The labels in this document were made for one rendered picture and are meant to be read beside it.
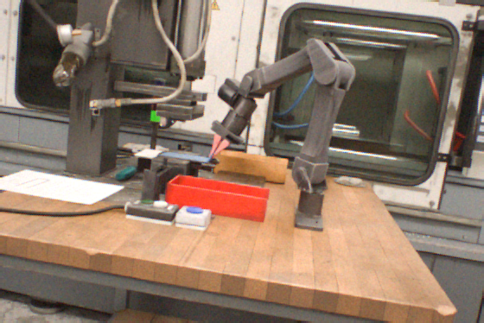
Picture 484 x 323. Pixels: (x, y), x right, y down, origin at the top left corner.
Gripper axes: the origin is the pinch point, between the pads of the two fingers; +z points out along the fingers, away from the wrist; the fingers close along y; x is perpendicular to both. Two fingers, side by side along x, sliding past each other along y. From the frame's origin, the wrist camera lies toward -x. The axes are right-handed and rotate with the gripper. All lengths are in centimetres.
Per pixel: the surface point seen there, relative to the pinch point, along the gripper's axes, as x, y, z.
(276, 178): -24.4, -20.4, -1.7
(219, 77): -63, 21, -17
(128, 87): 3.0, 30.9, -2.8
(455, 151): -67, -77, -47
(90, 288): -67, 17, 97
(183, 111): 9.3, 12.5, -7.2
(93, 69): 5.6, 41.3, -1.9
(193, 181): 12.7, -0.7, 6.4
